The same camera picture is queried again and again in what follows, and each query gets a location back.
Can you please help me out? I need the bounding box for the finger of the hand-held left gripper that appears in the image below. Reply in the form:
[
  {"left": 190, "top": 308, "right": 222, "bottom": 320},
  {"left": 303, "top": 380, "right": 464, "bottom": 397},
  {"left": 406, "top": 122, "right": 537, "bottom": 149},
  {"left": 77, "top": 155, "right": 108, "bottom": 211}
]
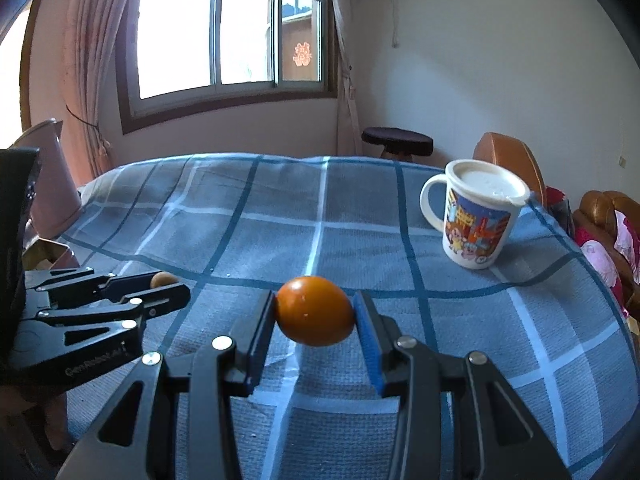
[
  {"left": 25, "top": 267, "right": 153, "bottom": 308},
  {"left": 10, "top": 282, "right": 192, "bottom": 391}
]

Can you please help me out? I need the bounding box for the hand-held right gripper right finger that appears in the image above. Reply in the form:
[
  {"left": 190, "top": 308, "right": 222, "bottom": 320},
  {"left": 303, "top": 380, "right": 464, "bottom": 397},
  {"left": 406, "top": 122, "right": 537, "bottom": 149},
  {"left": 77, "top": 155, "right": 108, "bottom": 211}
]
[{"left": 352, "top": 290, "right": 573, "bottom": 480}]

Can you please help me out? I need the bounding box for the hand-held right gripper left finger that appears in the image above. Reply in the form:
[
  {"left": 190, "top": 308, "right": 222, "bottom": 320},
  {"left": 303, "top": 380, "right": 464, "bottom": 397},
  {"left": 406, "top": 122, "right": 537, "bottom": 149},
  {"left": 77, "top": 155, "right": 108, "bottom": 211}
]
[{"left": 55, "top": 290, "right": 277, "bottom": 480}]

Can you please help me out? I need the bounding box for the pink tin box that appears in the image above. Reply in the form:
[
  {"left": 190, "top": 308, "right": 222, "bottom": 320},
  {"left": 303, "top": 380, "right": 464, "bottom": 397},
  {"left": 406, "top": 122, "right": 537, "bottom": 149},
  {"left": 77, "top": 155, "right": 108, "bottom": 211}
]
[{"left": 22, "top": 237, "right": 81, "bottom": 273}]

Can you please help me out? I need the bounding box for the small orange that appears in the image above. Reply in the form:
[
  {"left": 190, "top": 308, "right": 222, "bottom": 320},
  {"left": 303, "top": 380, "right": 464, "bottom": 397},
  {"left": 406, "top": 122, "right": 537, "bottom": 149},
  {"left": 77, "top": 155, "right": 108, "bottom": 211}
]
[{"left": 276, "top": 276, "right": 357, "bottom": 347}]

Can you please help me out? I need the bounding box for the pink electric kettle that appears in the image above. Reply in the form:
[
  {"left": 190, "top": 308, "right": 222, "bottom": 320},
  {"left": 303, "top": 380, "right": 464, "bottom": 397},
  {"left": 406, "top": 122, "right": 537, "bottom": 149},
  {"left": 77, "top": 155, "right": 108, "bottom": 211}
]
[{"left": 15, "top": 119, "right": 83, "bottom": 241}]

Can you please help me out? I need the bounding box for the blue checkered tablecloth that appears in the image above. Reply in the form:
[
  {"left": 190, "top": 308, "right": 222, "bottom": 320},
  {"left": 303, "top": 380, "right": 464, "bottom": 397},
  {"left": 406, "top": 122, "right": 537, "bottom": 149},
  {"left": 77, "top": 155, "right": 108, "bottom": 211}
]
[{"left": 50, "top": 154, "right": 636, "bottom": 480}]

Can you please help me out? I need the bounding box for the white cartoon mug with lid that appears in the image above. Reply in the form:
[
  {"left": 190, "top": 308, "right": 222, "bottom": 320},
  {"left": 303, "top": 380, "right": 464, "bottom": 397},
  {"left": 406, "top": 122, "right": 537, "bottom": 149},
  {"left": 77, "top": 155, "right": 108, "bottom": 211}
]
[{"left": 419, "top": 158, "right": 531, "bottom": 271}]

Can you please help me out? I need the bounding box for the pink curtain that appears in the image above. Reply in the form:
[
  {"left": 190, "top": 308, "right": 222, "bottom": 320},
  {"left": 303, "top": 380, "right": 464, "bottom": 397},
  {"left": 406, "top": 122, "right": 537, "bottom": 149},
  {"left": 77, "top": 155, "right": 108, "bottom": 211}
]
[
  {"left": 60, "top": 0, "right": 146, "bottom": 181},
  {"left": 325, "top": 0, "right": 361, "bottom": 157}
]

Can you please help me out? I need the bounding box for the dark round stool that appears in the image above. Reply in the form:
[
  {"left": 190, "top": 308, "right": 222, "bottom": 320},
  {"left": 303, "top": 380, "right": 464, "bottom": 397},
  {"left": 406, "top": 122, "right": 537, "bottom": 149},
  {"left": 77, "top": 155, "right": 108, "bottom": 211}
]
[{"left": 361, "top": 127, "right": 434, "bottom": 163}]

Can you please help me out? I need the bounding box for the sliding window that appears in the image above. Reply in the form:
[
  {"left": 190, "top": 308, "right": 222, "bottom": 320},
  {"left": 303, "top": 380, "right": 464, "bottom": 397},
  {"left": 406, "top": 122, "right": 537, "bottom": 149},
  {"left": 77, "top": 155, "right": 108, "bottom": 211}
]
[{"left": 116, "top": 0, "right": 338, "bottom": 135}]

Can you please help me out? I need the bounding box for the red dark cloth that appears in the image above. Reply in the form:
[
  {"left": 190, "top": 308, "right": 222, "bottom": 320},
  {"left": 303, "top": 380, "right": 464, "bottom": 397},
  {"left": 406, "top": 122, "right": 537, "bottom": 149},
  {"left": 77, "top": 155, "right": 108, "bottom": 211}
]
[{"left": 545, "top": 186, "right": 576, "bottom": 233}]

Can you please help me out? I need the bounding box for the orange leather chair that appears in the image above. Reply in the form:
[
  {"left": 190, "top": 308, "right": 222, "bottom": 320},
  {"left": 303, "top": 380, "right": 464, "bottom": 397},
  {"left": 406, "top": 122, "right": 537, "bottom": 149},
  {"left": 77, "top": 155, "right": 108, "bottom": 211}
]
[{"left": 473, "top": 132, "right": 548, "bottom": 208}]

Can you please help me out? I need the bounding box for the pink floral cloth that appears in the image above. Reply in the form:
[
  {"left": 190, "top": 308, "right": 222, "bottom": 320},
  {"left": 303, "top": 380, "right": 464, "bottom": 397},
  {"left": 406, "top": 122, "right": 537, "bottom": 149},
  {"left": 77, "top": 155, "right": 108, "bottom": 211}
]
[{"left": 575, "top": 210, "right": 640, "bottom": 321}]

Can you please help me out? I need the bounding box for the brown leather sofa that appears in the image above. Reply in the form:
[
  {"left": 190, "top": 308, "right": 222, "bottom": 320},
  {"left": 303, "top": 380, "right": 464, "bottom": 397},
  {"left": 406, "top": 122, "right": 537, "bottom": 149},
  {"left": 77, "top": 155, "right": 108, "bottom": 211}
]
[{"left": 572, "top": 190, "right": 640, "bottom": 321}]

